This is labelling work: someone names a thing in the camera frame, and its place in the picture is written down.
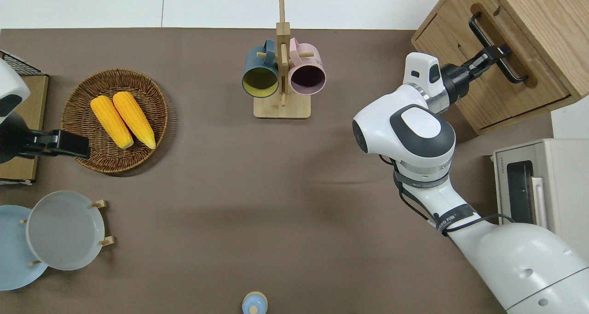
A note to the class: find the dark blue mug yellow inside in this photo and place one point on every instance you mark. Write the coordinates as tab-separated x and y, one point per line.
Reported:
254	61

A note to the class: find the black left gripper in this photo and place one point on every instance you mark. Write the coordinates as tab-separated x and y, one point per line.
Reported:
14	139

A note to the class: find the grey plate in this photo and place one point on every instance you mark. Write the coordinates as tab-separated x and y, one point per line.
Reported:
64	231

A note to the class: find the wooden plate rack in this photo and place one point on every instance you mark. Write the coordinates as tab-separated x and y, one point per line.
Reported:
102	204

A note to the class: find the wooden cabinet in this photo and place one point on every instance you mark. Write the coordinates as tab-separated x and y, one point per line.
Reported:
506	102

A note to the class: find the light blue plate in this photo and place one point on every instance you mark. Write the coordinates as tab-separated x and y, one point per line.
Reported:
14	249

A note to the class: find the brown table mat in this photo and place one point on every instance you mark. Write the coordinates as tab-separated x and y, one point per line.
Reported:
230	189

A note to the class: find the beige toaster oven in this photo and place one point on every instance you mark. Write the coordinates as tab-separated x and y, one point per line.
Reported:
566	176

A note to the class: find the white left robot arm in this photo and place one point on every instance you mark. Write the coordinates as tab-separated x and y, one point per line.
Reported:
11	81

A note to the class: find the wooden mug tree stand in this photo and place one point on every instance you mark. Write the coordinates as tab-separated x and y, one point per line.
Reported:
281	109

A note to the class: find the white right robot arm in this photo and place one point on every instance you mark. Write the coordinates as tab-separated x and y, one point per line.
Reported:
414	130

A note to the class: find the yellow corn cob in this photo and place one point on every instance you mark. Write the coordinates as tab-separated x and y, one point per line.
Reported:
133	118
110	120

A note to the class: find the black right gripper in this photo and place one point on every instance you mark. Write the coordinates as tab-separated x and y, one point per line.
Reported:
455	79

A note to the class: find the pink mug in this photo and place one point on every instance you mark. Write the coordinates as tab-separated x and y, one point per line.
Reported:
313	58

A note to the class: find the round brown wicker basket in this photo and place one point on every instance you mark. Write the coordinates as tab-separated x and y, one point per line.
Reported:
83	102

